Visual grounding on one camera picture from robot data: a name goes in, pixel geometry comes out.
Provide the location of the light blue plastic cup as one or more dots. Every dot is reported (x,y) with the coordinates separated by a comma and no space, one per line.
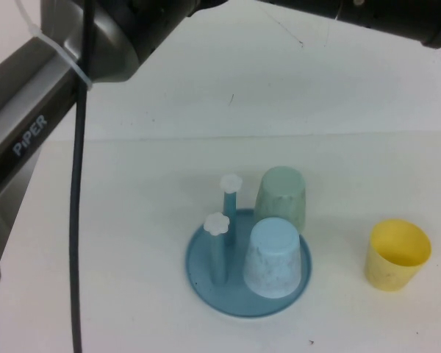
(273,257)

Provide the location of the green plastic cup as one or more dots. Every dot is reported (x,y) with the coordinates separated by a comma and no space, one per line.
(281,200)

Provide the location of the blue cup stand with pegs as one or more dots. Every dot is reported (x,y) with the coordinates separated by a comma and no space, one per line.
(220,294)

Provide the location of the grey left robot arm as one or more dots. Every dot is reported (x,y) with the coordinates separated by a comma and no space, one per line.
(22,121)

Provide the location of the yellow plastic cup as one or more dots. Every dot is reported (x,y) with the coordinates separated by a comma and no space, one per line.
(386,274)

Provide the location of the white zip tie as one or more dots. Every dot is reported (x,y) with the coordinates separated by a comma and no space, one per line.
(64,60)

